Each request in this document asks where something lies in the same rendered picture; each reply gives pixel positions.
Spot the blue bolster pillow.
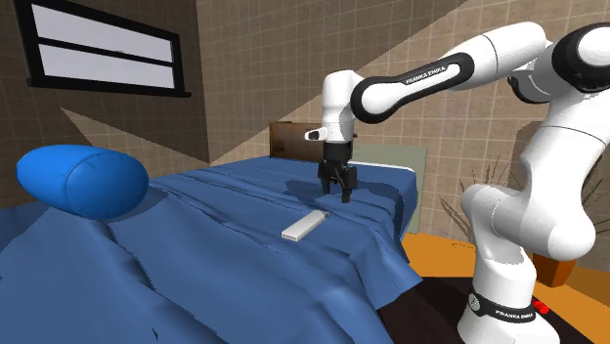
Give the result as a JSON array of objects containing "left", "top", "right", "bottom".
[{"left": 15, "top": 144, "right": 151, "bottom": 221}]

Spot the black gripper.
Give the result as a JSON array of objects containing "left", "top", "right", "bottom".
[{"left": 317, "top": 141, "right": 359, "bottom": 204}]

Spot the spiky plant in orange pot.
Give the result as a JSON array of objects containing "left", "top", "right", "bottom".
[{"left": 438, "top": 154, "right": 610, "bottom": 288}]

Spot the dark robot stand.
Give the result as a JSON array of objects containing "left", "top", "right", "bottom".
[{"left": 378, "top": 275, "right": 597, "bottom": 344}]

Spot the bed with blue cover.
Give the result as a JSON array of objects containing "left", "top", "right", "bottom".
[{"left": 0, "top": 143, "right": 428, "bottom": 344}]

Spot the brown wooden cabinet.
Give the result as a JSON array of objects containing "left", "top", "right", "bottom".
[{"left": 269, "top": 121, "right": 327, "bottom": 161}]

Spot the black framed window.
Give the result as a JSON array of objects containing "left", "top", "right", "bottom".
[{"left": 13, "top": 0, "right": 193, "bottom": 99}]

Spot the flat white remote control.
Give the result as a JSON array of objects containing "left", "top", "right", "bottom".
[{"left": 281, "top": 210, "right": 329, "bottom": 243}]

